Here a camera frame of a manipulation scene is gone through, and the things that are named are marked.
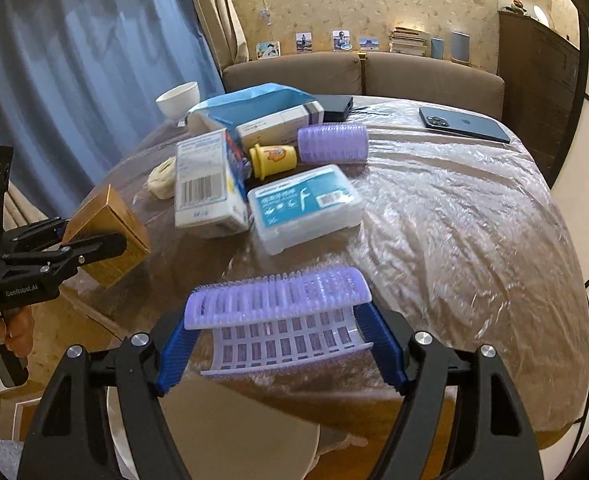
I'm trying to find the clear floss pick box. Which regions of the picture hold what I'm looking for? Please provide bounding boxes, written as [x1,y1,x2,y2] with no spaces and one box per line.
[248,165,365,256]

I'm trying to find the blue white tissue pack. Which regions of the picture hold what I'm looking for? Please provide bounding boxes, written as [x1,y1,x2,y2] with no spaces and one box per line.
[174,129,250,238]

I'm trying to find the blue curtain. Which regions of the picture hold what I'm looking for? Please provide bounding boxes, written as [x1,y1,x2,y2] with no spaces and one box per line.
[0,0,223,216]

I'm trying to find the stack of books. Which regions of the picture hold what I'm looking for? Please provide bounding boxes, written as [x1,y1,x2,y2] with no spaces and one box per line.
[389,26,431,56]

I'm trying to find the brown fabric sofa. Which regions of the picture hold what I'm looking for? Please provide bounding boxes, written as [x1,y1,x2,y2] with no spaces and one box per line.
[223,52,505,119]

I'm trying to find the blue white drawstring bag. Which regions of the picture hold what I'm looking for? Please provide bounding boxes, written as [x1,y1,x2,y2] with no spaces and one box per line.
[186,82,314,133]

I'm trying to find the beige curtain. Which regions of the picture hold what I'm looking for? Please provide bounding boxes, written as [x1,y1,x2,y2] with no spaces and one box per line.
[192,0,250,73]

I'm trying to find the dark blue smartphone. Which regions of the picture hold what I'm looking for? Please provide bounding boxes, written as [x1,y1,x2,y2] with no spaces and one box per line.
[419,106,510,144]

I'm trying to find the grey speaker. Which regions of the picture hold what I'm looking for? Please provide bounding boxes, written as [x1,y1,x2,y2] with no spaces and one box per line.
[451,30,471,65]

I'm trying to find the dark wooden dresser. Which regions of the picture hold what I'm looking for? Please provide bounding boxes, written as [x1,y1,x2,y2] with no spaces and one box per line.
[498,11,579,183]

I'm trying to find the purple cylindrical hair roller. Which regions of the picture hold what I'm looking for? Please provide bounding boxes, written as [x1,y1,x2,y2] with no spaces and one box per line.
[297,122,369,165]

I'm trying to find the crumpled beige paper ball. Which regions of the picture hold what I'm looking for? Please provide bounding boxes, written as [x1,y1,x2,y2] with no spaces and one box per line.
[147,156,176,200]

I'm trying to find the brown cardboard box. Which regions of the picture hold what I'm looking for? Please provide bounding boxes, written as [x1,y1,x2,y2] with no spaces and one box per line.
[62,184,151,288]

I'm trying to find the white ceramic footed bowl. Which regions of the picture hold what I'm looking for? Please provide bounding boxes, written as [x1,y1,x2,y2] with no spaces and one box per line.
[156,81,201,122]

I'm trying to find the white long medicine box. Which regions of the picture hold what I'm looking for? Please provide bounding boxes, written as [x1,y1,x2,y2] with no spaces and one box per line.
[236,100,325,152]

